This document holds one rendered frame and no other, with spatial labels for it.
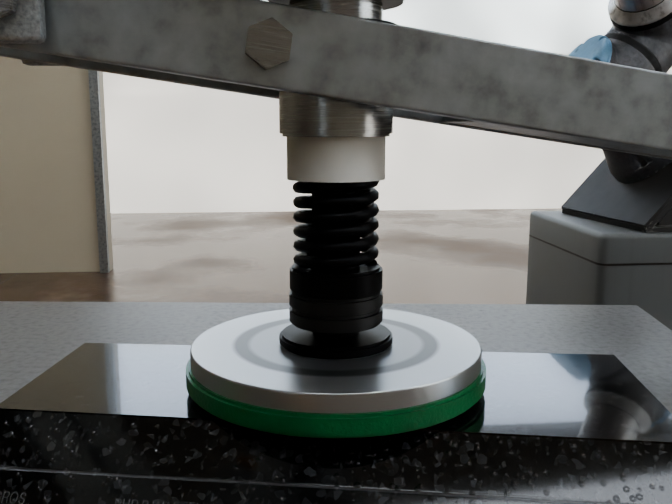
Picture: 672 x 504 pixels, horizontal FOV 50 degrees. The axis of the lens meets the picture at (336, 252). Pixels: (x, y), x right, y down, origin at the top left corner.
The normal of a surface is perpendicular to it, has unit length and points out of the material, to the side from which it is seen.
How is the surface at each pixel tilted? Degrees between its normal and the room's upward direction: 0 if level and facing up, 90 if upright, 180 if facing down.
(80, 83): 90
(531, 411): 0
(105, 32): 90
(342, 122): 90
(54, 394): 0
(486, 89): 90
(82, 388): 0
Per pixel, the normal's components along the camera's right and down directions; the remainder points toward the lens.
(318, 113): -0.32, 0.16
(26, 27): 0.17, 0.17
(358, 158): 0.44, 0.15
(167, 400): 0.00, -0.98
